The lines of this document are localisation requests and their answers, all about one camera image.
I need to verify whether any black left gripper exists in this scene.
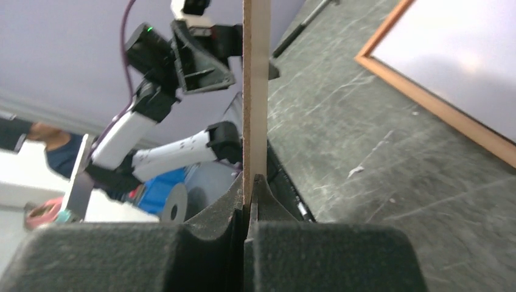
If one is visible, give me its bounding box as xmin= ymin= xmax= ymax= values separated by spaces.
xmin=170 ymin=20 xmax=243 ymax=95

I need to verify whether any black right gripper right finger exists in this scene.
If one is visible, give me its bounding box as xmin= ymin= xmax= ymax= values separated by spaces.
xmin=243 ymin=175 xmax=428 ymax=291

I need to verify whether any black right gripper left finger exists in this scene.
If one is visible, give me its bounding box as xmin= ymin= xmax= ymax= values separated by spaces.
xmin=1 ymin=178 xmax=243 ymax=291

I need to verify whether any brown backing board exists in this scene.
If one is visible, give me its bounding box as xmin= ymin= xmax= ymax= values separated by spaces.
xmin=243 ymin=0 xmax=271 ymax=207

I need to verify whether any wooden picture frame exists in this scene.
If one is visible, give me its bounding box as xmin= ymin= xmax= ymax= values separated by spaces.
xmin=354 ymin=0 xmax=515 ymax=167

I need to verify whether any glossy mountain landscape photo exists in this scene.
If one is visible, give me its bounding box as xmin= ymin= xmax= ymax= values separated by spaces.
xmin=372 ymin=0 xmax=515 ymax=141

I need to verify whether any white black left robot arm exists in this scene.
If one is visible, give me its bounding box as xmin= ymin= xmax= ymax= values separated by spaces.
xmin=85 ymin=19 xmax=243 ymax=192

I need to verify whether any person in dark shirt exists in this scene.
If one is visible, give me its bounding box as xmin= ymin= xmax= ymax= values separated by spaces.
xmin=1 ymin=116 xmax=83 ymax=179

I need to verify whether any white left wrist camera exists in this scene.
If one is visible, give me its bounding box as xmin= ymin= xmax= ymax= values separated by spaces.
xmin=170 ymin=0 xmax=213 ymax=28

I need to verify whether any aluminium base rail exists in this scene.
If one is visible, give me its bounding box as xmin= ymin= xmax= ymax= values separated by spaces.
xmin=267 ymin=140 xmax=316 ymax=222

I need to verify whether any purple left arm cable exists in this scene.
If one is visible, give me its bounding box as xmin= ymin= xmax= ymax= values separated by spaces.
xmin=86 ymin=0 xmax=138 ymax=162

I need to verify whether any black handled claw hammer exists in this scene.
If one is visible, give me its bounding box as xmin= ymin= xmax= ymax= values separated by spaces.
xmin=271 ymin=0 xmax=341 ymax=58

